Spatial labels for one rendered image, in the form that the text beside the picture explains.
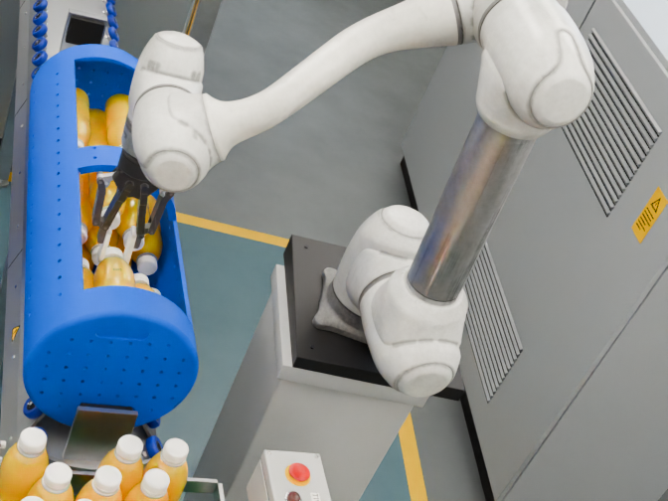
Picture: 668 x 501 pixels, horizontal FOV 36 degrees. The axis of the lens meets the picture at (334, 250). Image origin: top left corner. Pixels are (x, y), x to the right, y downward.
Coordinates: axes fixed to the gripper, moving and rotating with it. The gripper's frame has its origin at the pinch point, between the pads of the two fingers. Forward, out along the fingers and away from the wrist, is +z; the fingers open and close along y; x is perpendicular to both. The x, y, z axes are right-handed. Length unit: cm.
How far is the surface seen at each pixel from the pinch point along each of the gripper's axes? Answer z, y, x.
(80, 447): 23.5, 2.2, 26.3
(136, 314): -3.6, -1.1, 21.9
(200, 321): 118, -63, -117
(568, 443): 77, -157, -36
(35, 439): 9.1, 12.1, 38.0
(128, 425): 17.1, -4.6, 26.4
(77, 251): -1.6, 7.5, 5.7
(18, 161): 32, 13, -68
